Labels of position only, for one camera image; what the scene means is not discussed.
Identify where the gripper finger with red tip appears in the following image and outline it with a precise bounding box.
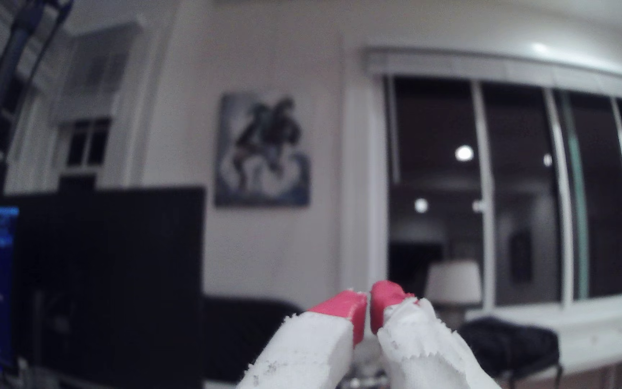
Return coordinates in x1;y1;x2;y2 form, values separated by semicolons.
235;290;369;389
369;280;502;389

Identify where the black sofa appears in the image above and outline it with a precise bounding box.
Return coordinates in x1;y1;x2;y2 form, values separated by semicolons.
203;294;303;384

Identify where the white table lamp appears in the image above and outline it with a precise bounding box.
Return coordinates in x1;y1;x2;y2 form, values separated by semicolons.
424;261;483;330

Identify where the black padded stool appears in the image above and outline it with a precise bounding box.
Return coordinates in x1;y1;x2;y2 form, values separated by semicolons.
459;318;564;389

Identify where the white window ledge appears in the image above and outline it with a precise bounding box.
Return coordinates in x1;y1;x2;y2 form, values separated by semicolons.
468;300;622;376

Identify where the large dark sliding window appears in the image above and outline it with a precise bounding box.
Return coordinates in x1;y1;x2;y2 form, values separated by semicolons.
387;76;622;309

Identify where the black computer monitor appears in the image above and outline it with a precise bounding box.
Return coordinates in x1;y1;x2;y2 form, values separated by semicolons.
3;186;206;389

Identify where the white roller blind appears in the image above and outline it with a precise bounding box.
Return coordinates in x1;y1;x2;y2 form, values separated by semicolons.
365;48;622;100

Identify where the small dark paned window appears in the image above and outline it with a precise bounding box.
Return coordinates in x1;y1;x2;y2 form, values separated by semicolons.
65;118;112;168

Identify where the framed wall picture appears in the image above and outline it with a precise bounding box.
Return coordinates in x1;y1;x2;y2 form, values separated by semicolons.
215;92;312;209

